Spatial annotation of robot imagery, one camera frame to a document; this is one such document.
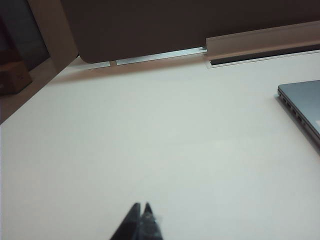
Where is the silver Dell laptop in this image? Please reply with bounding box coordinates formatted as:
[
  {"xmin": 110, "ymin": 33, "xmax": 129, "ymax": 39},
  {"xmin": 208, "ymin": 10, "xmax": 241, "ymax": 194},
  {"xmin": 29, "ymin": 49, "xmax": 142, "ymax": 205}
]
[{"xmin": 276, "ymin": 79, "xmax": 320, "ymax": 158}]

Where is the long aluminium divider bracket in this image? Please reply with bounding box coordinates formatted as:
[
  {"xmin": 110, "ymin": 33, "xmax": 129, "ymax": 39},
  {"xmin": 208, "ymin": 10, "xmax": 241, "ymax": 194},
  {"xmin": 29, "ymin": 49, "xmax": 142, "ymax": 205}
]
[{"xmin": 115, "ymin": 45, "xmax": 208, "ymax": 67}]

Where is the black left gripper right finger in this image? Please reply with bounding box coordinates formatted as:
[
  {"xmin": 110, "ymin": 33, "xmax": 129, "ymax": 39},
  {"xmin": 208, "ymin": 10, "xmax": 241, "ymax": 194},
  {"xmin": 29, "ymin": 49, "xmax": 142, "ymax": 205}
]
[{"xmin": 138, "ymin": 202, "xmax": 165, "ymax": 240}]

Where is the brown cardboard box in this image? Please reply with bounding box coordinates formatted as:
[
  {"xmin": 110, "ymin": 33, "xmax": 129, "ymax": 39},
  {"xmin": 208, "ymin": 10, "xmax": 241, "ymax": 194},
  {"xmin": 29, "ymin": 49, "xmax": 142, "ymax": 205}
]
[{"xmin": 0, "ymin": 61, "xmax": 33, "ymax": 96}]

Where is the brown fabric desk divider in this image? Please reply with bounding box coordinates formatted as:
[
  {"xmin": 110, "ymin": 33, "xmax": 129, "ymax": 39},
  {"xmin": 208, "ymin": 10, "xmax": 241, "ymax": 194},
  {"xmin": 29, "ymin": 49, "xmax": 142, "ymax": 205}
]
[{"xmin": 59, "ymin": 0, "xmax": 320, "ymax": 65}]

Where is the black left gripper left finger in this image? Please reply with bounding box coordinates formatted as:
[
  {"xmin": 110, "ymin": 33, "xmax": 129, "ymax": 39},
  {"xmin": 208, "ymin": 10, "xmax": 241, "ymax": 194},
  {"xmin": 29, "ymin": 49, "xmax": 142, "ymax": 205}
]
[{"xmin": 109, "ymin": 202, "xmax": 142, "ymax": 240}]

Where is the short aluminium divider bracket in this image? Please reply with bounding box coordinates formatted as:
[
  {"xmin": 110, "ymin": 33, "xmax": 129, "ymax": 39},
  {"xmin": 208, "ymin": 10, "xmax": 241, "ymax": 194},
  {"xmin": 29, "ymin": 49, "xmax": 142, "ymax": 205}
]
[{"xmin": 87, "ymin": 61, "xmax": 111, "ymax": 70}]

